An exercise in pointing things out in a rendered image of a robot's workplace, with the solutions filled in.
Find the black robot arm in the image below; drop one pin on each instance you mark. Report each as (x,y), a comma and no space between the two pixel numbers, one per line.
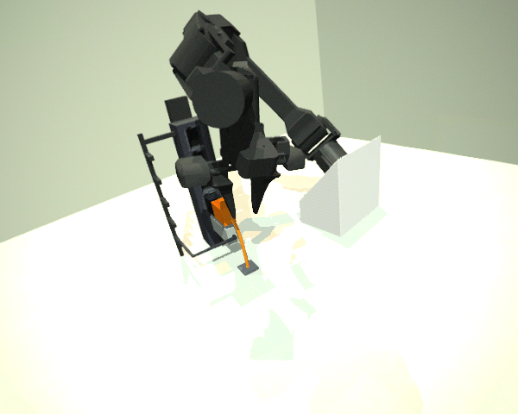
(213,67)

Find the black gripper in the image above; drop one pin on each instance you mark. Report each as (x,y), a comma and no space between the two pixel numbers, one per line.
(194,171)

